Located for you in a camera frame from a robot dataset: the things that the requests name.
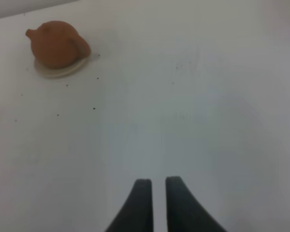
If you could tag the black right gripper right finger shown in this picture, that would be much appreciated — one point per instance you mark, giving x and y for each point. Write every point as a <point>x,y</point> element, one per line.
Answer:
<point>184,212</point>

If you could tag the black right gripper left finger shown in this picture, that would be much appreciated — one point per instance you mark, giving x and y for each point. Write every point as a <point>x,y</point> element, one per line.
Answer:
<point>136,214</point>

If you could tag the brown clay teapot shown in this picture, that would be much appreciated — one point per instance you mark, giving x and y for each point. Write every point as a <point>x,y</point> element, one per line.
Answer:
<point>57,44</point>

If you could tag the beige round teapot coaster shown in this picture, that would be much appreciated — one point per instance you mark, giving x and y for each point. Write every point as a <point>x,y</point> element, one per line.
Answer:
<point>62,72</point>

